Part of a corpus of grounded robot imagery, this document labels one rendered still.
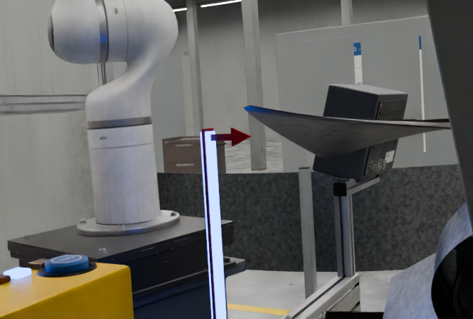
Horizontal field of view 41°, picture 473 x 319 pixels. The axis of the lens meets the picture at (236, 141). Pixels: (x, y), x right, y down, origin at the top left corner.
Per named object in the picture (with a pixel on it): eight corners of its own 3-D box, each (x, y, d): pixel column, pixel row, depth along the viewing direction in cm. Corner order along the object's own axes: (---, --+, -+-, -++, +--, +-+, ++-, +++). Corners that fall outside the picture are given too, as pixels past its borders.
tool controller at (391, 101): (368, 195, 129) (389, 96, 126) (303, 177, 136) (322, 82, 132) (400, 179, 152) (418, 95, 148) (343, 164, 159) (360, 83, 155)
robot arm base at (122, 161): (57, 231, 117) (47, 132, 116) (139, 212, 131) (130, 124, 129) (116, 240, 104) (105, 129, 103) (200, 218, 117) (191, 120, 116)
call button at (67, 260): (68, 282, 57) (67, 263, 57) (36, 279, 59) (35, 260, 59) (98, 271, 60) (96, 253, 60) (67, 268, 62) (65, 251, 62)
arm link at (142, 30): (82, 128, 120) (70, 3, 118) (176, 120, 126) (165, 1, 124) (91, 129, 108) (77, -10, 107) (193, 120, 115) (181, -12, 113)
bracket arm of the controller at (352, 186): (347, 196, 126) (346, 182, 126) (332, 196, 127) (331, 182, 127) (380, 181, 146) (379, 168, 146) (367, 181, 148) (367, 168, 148)
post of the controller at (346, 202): (351, 278, 127) (346, 181, 126) (337, 277, 128) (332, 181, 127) (355, 274, 129) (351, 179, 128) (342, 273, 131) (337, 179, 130)
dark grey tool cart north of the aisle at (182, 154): (215, 212, 738) (210, 137, 734) (166, 212, 768) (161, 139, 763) (232, 206, 780) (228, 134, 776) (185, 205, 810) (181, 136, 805)
